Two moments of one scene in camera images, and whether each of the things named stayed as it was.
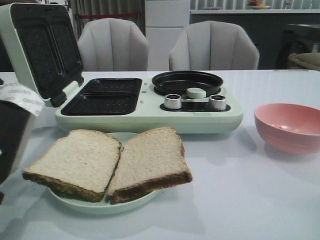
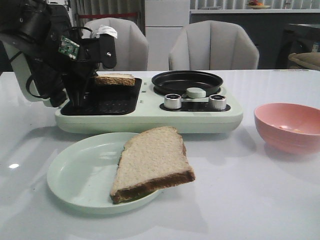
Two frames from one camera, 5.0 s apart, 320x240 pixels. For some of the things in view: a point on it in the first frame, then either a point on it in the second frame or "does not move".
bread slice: x=81 y=164 → x=115 y=79
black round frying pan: x=178 y=82 does not move
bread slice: x=148 y=161 does not move
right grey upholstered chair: x=210 y=45 does not move
